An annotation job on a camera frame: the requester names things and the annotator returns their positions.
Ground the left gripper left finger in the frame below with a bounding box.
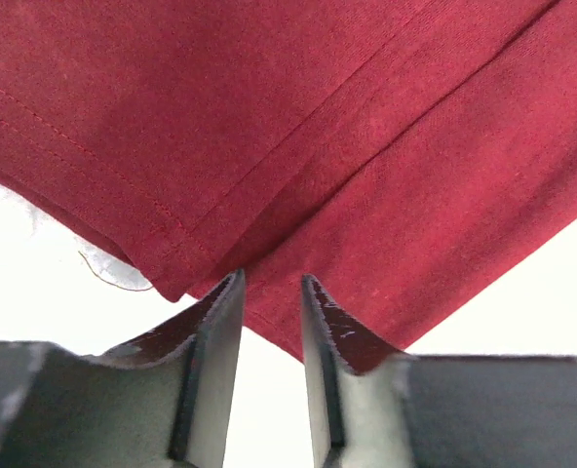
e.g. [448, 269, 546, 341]
[88, 270, 246, 467]

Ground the dark red t shirt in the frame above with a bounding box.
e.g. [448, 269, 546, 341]
[0, 1, 577, 357]

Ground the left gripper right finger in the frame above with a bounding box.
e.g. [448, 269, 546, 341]
[300, 275, 410, 467]

